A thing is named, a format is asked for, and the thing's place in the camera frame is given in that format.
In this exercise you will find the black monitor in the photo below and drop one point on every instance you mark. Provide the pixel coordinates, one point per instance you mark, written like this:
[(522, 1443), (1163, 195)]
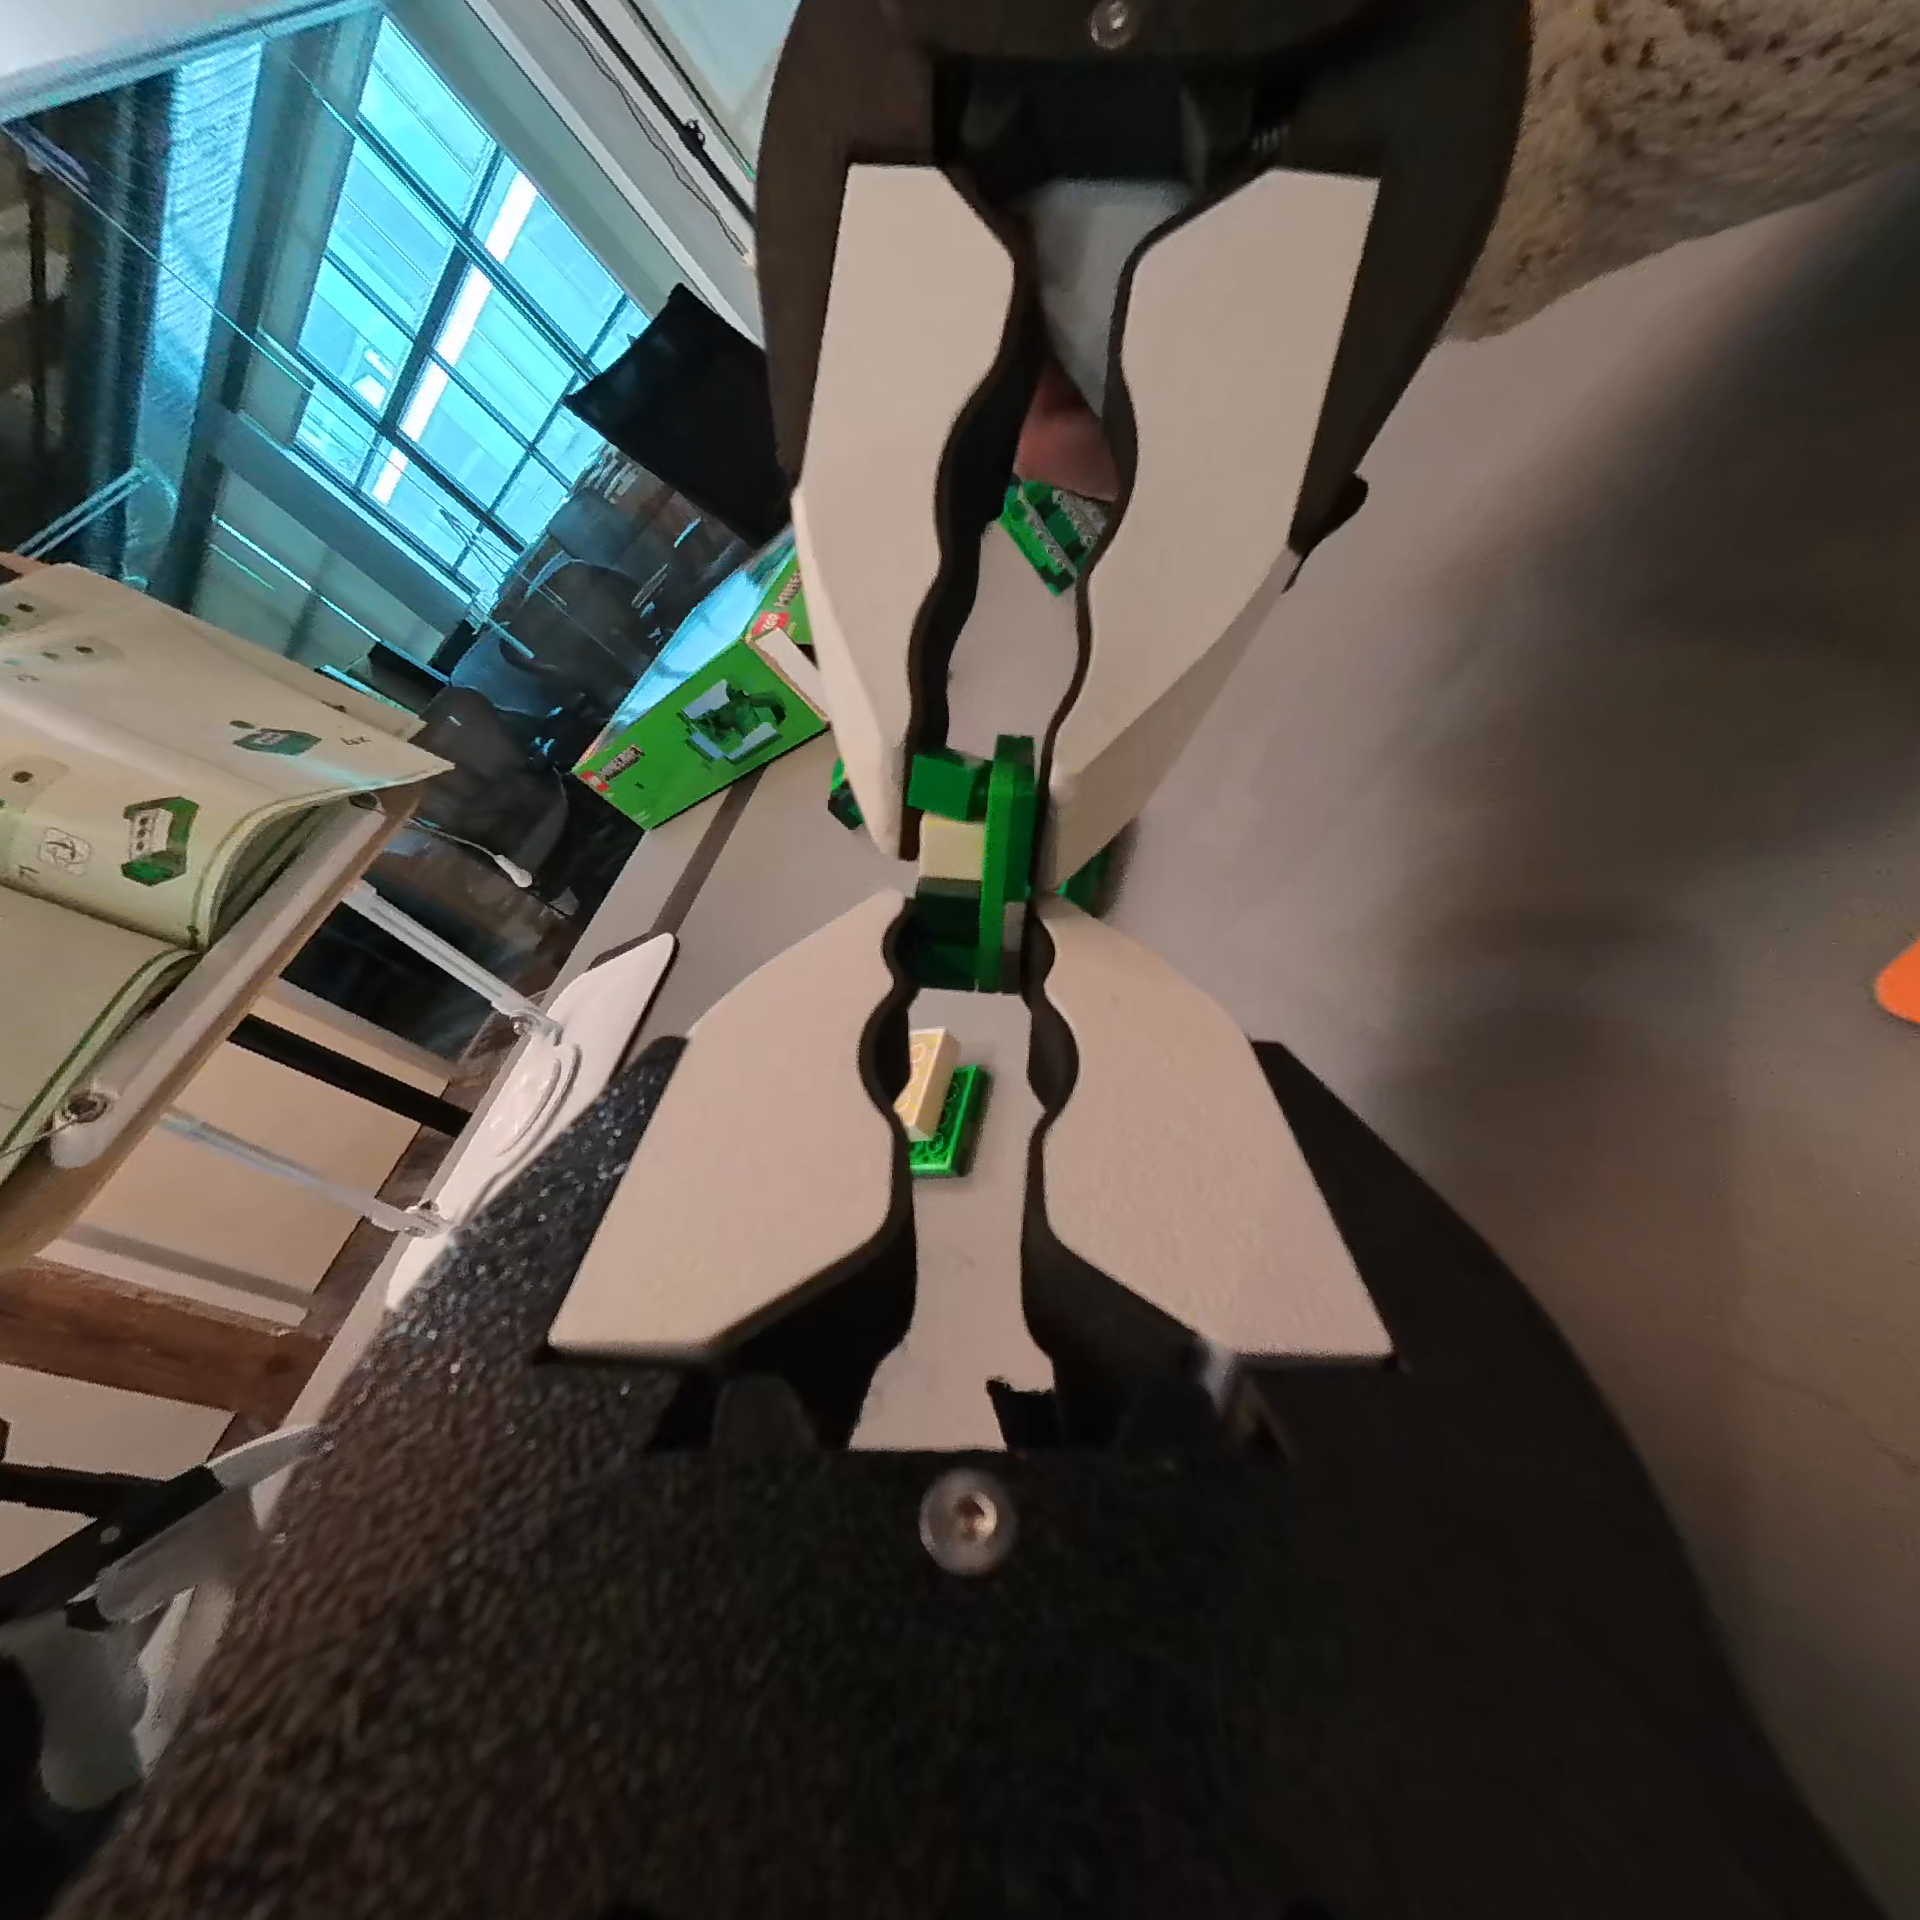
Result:
[(691, 405)]

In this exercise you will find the spare hand-held gripper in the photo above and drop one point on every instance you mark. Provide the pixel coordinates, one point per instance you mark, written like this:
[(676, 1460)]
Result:
[(164, 1545)]

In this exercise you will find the person's right hand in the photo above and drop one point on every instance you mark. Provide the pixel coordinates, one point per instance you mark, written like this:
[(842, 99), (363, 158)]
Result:
[(1067, 435)]

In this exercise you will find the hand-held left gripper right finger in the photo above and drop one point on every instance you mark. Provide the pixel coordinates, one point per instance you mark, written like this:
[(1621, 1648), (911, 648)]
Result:
[(1200, 1185)]

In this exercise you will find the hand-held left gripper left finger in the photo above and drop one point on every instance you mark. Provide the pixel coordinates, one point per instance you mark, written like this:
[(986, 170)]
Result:
[(721, 1185)]

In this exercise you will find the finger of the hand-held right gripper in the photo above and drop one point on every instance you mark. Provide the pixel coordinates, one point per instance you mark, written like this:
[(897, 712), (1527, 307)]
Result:
[(885, 450), (1229, 450)]

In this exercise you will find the book stand with white base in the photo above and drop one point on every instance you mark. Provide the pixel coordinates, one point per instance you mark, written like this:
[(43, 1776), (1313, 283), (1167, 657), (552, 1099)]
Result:
[(586, 1019)]

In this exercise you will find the orange brick separator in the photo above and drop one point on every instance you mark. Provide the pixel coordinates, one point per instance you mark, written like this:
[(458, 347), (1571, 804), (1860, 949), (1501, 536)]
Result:
[(1903, 984)]

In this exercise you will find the open lego instruction booklet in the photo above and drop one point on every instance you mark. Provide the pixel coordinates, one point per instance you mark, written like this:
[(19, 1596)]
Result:
[(136, 779)]

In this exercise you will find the green lego box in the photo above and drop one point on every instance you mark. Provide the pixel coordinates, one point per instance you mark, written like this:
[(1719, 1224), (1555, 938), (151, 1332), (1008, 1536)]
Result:
[(705, 733)]

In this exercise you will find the green lego assembly white brick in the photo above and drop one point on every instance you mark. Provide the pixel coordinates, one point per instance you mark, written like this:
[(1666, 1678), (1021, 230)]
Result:
[(1008, 854)]

